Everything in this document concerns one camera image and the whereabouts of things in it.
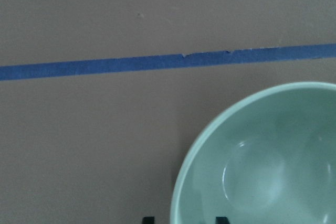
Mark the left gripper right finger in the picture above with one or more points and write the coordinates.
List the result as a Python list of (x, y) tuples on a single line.
[(222, 220)]

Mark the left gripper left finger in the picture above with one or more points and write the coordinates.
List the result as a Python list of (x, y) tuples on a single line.
[(148, 220)]

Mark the green bowl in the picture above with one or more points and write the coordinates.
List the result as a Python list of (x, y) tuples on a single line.
[(269, 158)]

